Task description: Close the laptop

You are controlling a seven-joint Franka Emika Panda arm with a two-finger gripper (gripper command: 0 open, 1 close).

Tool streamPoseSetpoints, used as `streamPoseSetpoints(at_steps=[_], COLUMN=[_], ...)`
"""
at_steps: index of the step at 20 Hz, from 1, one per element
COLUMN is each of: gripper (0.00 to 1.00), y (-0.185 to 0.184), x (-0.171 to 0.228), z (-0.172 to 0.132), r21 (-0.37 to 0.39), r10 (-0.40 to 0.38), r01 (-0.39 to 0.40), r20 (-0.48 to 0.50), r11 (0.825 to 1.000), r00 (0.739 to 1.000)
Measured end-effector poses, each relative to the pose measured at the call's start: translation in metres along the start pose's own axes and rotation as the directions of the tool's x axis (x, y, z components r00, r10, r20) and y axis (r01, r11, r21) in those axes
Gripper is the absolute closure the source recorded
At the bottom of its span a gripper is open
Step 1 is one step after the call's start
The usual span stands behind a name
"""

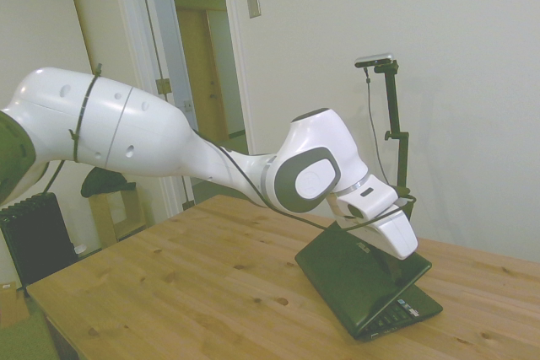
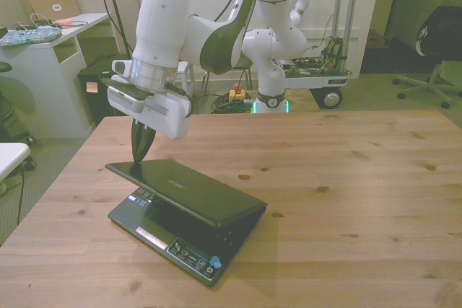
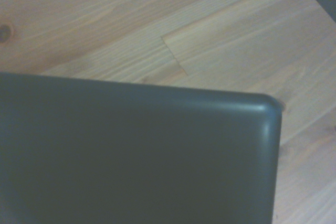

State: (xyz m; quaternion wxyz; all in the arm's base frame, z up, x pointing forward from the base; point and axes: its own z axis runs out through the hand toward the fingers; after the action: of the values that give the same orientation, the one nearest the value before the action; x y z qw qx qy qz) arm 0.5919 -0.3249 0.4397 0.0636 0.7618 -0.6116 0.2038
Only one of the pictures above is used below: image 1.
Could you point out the white open door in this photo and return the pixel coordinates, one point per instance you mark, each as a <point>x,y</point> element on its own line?
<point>143,39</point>

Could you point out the dark cloth bundle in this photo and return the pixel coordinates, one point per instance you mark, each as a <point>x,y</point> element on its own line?
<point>105,181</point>

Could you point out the silver exterior camera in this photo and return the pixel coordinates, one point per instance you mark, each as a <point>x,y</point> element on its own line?
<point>375,59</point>

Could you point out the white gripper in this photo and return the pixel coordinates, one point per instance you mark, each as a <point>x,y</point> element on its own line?
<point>396,235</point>

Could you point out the brass door hinge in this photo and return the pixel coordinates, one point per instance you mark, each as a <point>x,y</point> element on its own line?
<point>163,86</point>

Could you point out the black camera stand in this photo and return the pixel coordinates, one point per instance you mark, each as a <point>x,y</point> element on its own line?
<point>394,107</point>

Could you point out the black zip tie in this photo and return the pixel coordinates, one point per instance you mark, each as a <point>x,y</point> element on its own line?
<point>82,115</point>

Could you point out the metal wall switch plate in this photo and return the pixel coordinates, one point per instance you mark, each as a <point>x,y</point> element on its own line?
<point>253,3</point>

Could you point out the black laptop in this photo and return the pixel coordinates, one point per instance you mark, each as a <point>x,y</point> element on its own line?
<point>350,275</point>

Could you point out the open cardboard box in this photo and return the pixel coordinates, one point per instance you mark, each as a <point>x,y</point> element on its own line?
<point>105,216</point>

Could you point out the black radiator heater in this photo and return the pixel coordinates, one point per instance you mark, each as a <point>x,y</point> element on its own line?
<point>38,233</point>

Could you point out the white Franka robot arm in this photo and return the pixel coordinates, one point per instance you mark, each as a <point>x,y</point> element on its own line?
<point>139,132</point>

